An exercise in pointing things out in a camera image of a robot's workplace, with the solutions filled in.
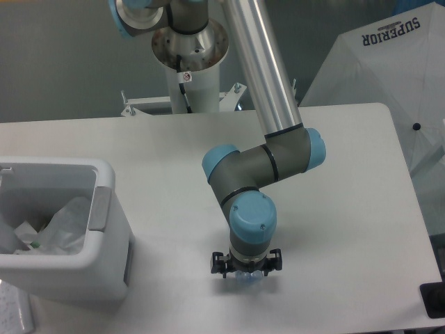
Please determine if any white paper sheet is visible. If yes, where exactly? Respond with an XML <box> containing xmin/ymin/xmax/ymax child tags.
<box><xmin>1</xmin><ymin>280</ymin><xmax>35</xmax><ymax>333</ymax></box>

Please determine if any crushed clear plastic bottle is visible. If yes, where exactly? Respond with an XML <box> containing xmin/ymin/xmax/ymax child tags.
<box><xmin>235</xmin><ymin>271</ymin><xmax>263</xmax><ymax>286</ymax></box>

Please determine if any white plastic bag green print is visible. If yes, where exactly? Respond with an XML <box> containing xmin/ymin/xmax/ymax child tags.
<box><xmin>35</xmin><ymin>197</ymin><xmax>91</xmax><ymax>255</ymax></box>

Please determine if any black device at table edge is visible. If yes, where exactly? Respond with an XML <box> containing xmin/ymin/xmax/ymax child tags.
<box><xmin>419</xmin><ymin>282</ymin><xmax>444</xmax><ymax>319</ymax></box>

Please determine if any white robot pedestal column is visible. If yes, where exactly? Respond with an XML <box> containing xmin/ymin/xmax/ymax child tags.
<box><xmin>165</xmin><ymin>65</ymin><xmax>220</xmax><ymax>114</ymax></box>

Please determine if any white metal base frame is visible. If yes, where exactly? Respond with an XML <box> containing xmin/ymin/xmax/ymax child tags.
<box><xmin>121</xmin><ymin>82</ymin><xmax>248</xmax><ymax>117</ymax></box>

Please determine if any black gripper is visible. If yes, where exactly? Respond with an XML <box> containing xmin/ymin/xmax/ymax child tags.
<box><xmin>210</xmin><ymin>248</ymin><xmax>282</xmax><ymax>278</ymax></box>

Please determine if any trash inside the can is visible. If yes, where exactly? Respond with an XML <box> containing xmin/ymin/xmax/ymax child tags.
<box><xmin>1</xmin><ymin>218</ymin><xmax>49</xmax><ymax>255</ymax></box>

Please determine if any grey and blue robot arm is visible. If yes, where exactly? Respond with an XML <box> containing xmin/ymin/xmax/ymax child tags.
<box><xmin>108</xmin><ymin>1</ymin><xmax>326</xmax><ymax>275</ymax></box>

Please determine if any white trash can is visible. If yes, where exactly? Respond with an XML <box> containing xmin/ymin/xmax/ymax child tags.
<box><xmin>1</xmin><ymin>157</ymin><xmax>135</xmax><ymax>301</ymax></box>

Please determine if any white Superior umbrella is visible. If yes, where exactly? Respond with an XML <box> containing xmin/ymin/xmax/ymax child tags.
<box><xmin>302</xmin><ymin>2</ymin><xmax>444</xmax><ymax>224</ymax></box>

